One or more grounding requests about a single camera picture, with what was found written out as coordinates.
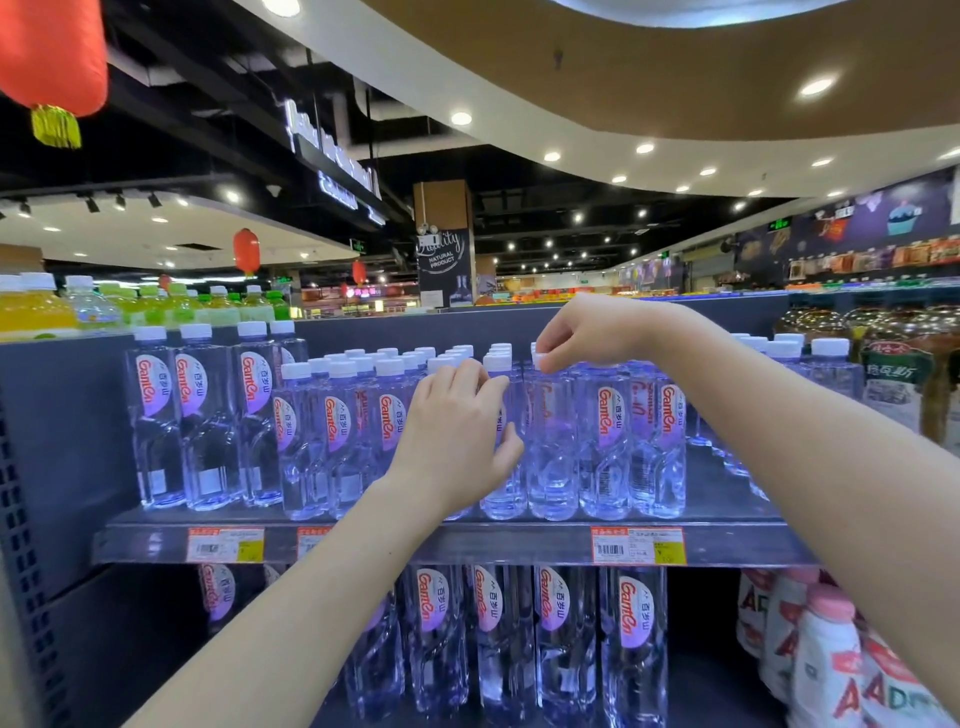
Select person's right hand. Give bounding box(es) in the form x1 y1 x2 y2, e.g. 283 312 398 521
533 292 676 375

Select person's left hand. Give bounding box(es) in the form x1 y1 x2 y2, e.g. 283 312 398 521
386 358 526 519

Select group of small water bottles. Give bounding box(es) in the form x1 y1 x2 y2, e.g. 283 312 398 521
271 342 688 523

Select dark grey metal shelf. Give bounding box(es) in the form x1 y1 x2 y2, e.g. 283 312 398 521
0 290 960 728

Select person's right forearm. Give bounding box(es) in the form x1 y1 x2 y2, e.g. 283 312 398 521
659 299 960 728

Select person's left forearm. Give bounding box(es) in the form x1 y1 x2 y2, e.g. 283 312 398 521
123 479 451 728

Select large clear water bottle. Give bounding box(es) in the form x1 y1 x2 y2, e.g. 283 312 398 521
123 326 187 511
173 323 247 513
232 320 285 509
268 320 310 369

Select group of large water bottles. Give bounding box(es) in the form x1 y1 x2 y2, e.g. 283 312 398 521
198 563 669 728
686 332 864 502

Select distant store displays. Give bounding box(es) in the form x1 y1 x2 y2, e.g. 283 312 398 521
288 269 781 309

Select black chalkboard sign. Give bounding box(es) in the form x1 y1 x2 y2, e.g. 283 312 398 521
416 228 475 309

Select brown square pillar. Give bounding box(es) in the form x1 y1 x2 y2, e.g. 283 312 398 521
412 179 477 309

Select medium red paper lantern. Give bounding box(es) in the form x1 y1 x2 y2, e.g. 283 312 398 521
232 227 262 279

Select group of amber liquid bottles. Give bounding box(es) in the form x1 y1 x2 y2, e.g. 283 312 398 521
772 303 960 455

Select illuminated store sign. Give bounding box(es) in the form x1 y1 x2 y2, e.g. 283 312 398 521
284 97 389 226

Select group of recessed ceiling lights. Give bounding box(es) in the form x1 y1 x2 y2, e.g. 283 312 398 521
0 0 960 275

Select group of white pink bottles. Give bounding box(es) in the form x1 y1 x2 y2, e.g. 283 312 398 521
736 567 954 728

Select row of yellow green bottles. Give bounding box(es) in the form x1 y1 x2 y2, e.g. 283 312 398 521
0 272 292 343

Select big red paper lantern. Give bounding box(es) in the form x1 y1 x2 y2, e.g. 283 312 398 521
0 0 110 150

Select purple wall mural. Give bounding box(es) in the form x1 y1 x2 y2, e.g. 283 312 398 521
734 166 960 271

